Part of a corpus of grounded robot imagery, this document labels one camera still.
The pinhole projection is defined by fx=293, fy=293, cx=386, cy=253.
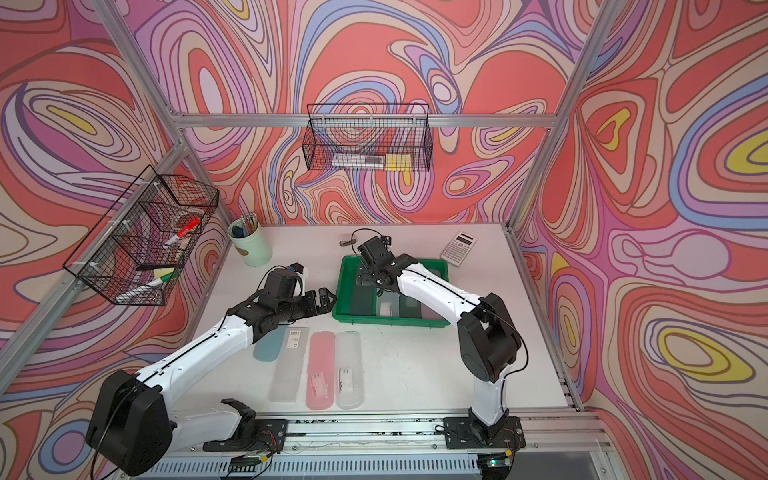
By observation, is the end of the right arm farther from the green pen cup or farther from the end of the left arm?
the green pen cup

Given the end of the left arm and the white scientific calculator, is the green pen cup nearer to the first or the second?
the end of the left arm

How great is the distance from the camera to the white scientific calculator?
1.10 m

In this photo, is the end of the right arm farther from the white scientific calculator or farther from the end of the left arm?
the white scientific calculator

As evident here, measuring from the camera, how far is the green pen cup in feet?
3.30

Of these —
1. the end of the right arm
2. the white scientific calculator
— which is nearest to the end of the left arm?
the end of the right arm

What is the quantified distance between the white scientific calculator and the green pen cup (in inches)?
26.0
